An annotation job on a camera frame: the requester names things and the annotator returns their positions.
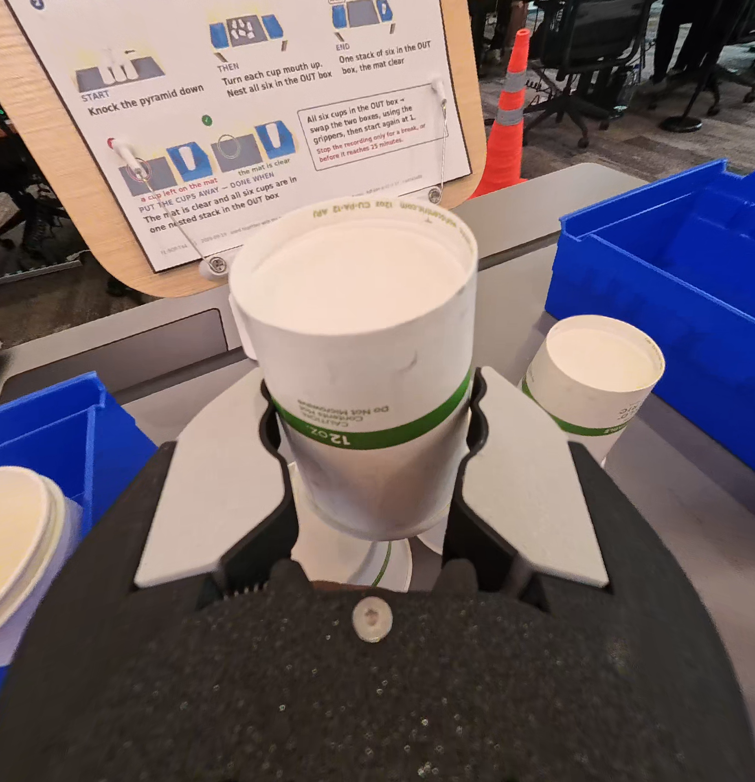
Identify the dark table cable cover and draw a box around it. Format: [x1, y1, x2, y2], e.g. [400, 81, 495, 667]
[0, 308, 228, 392]

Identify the stack of white paper cups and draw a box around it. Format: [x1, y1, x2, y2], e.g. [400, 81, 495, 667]
[0, 466, 85, 670]

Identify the orange traffic cone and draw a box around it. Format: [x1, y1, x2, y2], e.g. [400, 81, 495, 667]
[472, 27, 531, 199]

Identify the wooden instruction board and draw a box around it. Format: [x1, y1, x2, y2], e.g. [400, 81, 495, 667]
[0, 0, 489, 299]

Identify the black office chair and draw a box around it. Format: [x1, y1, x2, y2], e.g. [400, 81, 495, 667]
[527, 0, 659, 132]

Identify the blue plastic bin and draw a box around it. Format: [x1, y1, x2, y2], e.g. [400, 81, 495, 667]
[0, 371, 158, 722]
[544, 159, 755, 480]

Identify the white paper cup green band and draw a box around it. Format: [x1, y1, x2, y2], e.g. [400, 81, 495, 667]
[291, 522, 447, 593]
[228, 198, 479, 543]
[521, 314, 667, 468]

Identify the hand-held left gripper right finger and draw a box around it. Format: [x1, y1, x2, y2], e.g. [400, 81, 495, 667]
[441, 367, 610, 597]

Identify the white board stand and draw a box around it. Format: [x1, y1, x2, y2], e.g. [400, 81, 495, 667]
[228, 293, 257, 361]

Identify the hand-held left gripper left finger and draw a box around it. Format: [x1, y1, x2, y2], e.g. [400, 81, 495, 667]
[135, 373, 300, 592]

